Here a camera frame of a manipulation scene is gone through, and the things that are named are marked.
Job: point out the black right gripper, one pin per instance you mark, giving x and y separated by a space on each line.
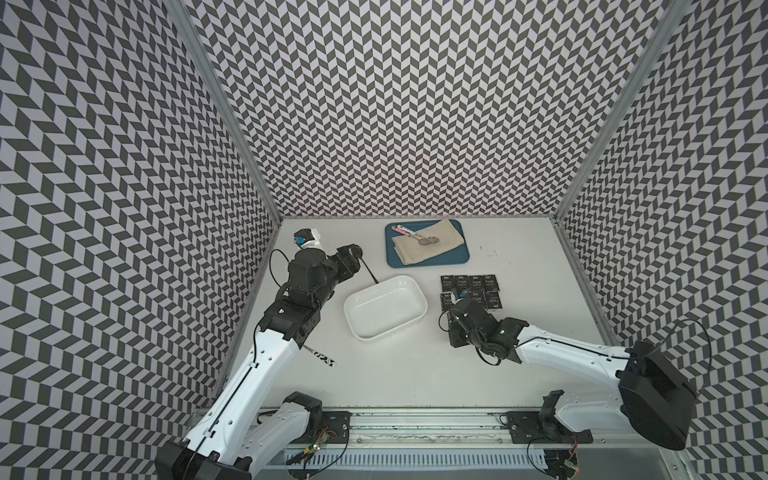
454 333

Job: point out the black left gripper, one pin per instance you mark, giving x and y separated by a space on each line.
344 262

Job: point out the black tissue pack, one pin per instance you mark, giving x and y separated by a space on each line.
478 297
446 301
457 337
448 283
493 300
476 283
461 283
490 283

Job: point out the white plastic storage box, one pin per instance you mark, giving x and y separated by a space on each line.
385 308

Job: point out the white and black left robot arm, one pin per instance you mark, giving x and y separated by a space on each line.
227 442

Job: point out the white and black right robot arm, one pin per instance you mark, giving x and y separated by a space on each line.
638 387

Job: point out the black metal spoon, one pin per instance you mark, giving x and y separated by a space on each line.
373 277

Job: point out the beige folded cloth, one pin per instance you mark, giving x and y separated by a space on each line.
415 246

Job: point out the teal plastic tray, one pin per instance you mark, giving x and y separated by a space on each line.
457 256

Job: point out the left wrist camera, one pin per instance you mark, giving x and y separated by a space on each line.
308 238

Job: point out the pink handled spoon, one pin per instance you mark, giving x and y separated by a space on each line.
411 234

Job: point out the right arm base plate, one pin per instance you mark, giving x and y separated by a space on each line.
527 425

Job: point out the aluminium front rail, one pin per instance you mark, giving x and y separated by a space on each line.
464 427

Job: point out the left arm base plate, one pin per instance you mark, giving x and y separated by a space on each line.
336 423

